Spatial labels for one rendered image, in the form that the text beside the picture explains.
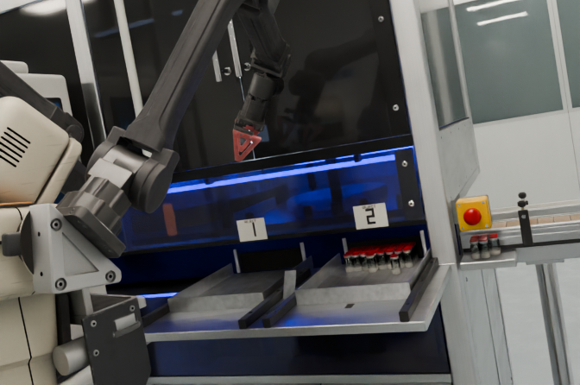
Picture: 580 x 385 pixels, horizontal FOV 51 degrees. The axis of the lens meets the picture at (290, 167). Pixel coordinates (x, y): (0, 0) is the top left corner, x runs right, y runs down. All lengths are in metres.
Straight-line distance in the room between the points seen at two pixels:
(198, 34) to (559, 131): 5.34
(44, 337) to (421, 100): 0.98
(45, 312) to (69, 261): 0.19
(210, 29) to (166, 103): 0.13
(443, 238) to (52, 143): 0.95
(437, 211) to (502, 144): 4.60
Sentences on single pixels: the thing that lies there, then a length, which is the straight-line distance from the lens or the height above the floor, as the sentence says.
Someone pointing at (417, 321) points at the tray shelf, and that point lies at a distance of 1.17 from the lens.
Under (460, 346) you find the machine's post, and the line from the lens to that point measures 1.61.
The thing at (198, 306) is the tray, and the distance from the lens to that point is 1.51.
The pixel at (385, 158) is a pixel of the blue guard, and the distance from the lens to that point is 1.53.
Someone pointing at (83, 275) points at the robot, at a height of 1.13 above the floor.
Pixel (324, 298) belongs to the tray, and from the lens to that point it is 1.36.
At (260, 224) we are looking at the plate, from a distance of 1.66.
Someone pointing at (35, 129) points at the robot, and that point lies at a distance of 0.97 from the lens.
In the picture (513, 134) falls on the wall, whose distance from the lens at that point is 6.09.
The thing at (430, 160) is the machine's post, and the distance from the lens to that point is 1.51.
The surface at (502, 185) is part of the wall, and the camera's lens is 6.15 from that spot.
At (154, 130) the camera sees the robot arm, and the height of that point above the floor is 1.30.
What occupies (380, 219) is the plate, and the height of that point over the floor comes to 1.01.
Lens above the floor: 1.26
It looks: 3 degrees down
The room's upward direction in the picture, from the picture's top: 10 degrees counter-clockwise
